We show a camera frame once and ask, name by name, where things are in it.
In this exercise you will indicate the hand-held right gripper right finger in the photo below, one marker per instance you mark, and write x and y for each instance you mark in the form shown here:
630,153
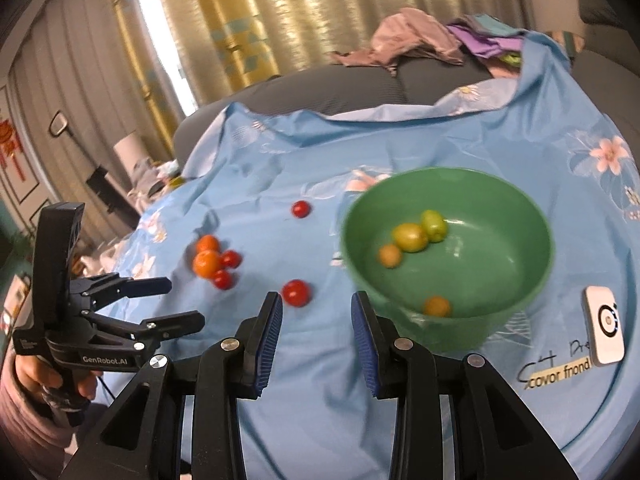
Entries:
366,345

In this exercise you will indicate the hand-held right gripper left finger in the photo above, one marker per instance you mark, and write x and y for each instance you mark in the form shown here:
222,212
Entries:
266,340

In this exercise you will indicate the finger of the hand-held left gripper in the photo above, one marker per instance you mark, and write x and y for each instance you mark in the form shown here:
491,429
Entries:
140,286
170,326

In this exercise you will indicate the large red cherry tomato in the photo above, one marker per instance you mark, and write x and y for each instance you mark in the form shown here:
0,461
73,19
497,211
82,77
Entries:
296,293

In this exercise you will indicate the green plastic bowl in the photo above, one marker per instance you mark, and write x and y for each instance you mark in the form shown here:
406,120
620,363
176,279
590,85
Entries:
500,260

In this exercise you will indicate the person's left forearm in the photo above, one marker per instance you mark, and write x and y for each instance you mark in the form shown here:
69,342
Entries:
30,440

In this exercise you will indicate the person's left hand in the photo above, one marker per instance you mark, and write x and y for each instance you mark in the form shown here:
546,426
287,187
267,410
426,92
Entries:
31,376

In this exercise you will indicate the large orange cherry tomato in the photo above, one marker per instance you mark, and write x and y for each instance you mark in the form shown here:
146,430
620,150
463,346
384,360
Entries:
206,264

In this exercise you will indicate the blue floral cloth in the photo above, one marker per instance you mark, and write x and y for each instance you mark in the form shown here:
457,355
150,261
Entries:
310,410

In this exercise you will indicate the black flat object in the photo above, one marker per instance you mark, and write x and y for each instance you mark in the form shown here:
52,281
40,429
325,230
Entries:
110,195

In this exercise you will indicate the pile of light clothes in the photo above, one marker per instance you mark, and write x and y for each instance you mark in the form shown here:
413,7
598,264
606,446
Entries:
155,175

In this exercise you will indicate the yellow-green cherry tomato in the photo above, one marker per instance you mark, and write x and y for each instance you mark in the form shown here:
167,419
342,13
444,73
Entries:
408,238

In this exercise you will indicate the red hanging decoration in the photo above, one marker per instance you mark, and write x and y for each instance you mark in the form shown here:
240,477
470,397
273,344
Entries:
7,145

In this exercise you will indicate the white cylinder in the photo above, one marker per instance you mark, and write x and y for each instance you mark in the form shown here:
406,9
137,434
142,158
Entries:
128,150

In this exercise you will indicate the green cherry tomato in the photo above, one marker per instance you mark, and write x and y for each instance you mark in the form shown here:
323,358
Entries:
434,224

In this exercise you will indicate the printed label strip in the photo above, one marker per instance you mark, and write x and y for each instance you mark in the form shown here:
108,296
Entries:
560,372

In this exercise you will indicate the grey panelled door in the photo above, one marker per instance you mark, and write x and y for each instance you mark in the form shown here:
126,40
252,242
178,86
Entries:
75,60

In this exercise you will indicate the white square device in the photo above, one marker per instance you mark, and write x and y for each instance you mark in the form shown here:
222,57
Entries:
605,327

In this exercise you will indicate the grey sofa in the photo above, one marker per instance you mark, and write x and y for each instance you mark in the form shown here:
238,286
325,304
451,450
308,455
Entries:
350,92

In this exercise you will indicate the pink garment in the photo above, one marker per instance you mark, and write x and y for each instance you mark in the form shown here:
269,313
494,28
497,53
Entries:
410,35

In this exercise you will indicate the gold curtain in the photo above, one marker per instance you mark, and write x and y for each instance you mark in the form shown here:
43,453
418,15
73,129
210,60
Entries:
300,10

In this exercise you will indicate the green garment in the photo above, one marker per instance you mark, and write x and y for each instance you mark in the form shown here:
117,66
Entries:
511,59

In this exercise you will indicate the purple garment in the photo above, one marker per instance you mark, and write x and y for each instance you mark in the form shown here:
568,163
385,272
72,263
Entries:
480,40

